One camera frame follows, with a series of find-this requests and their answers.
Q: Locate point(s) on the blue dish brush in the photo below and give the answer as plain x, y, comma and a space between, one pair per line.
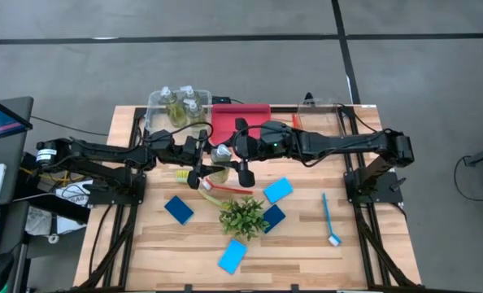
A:
328, 215

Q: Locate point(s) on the black power adapter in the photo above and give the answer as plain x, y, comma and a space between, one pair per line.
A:
222, 100

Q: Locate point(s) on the clear dish soap pump bottle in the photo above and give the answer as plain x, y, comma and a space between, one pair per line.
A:
220, 176
176, 114
196, 116
190, 95

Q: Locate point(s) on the black aluminium table frame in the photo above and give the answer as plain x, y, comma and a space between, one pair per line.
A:
367, 252

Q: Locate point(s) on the clear plastic tub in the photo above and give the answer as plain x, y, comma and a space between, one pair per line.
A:
156, 118

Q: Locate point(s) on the black clamp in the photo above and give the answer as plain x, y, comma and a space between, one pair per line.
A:
310, 99

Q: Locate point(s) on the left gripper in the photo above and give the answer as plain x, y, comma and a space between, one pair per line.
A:
186, 148

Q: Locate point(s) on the clear plastic organizer bin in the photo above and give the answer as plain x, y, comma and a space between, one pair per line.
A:
318, 118

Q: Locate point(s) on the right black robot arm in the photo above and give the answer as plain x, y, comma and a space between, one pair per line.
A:
347, 142

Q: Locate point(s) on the red plastic bin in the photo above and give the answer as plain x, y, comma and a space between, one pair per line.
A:
233, 122

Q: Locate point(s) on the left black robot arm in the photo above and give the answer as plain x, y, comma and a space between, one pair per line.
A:
103, 152

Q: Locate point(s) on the blue kitchen sponge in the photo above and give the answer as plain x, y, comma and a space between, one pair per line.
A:
278, 190
276, 217
179, 210
232, 256

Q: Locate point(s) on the white crumpled paper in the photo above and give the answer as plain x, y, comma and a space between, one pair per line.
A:
42, 221

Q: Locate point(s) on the green dish brush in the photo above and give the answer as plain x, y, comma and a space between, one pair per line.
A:
211, 198

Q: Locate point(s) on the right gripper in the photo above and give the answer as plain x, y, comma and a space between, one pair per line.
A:
253, 146

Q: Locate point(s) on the green plant in white pot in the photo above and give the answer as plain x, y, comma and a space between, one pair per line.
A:
243, 219

